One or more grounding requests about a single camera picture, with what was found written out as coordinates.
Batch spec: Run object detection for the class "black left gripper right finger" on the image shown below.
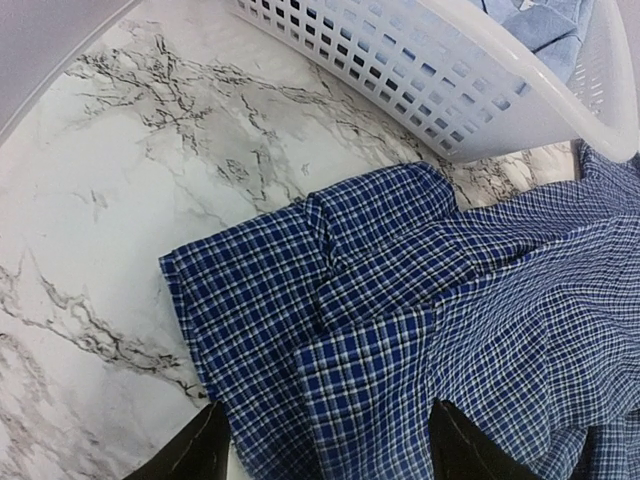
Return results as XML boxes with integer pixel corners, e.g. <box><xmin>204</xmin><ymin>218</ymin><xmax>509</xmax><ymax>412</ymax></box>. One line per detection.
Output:
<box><xmin>429</xmin><ymin>401</ymin><xmax>533</xmax><ymax>480</ymax></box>

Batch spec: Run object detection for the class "white plastic basket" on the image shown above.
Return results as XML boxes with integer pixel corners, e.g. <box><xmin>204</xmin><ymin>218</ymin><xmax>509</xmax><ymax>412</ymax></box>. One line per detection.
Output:
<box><xmin>228</xmin><ymin>1</ymin><xmax>639</xmax><ymax>162</ymax></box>

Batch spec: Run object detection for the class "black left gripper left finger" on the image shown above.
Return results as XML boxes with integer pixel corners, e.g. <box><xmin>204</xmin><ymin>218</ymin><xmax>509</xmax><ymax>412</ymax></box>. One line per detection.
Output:
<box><xmin>130</xmin><ymin>402</ymin><xmax>231</xmax><ymax>480</ymax></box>

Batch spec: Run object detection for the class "light blue folded shirt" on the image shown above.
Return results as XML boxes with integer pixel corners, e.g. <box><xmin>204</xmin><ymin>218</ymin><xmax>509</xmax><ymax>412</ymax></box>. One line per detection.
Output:
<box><xmin>472</xmin><ymin>0</ymin><xmax>595</xmax><ymax>83</ymax></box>

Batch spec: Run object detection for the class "blue checked shirt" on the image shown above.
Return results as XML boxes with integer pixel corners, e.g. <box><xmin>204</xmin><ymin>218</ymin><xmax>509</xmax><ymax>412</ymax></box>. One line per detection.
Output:
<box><xmin>160</xmin><ymin>144</ymin><xmax>639</xmax><ymax>479</ymax></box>

